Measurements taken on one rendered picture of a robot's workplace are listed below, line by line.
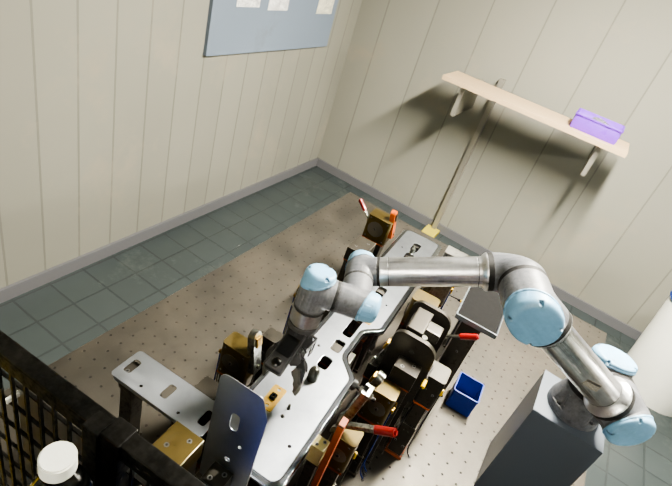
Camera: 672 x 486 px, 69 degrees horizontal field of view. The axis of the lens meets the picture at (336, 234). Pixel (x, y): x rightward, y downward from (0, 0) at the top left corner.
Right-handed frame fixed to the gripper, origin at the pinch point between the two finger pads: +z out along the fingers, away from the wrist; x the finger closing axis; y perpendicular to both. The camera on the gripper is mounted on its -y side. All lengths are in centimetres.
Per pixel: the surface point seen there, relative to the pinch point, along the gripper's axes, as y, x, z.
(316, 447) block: -9.8, -17.0, 0.3
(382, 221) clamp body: 101, 13, -10
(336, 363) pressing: 22.5, -7.6, 3.4
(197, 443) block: -25.2, 4.9, 2.0
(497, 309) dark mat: 64, -43, -16
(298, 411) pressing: 1.2, -7.3, 5.5
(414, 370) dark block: 22.9, -28.4, -8.4
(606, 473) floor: 164, -143, 92
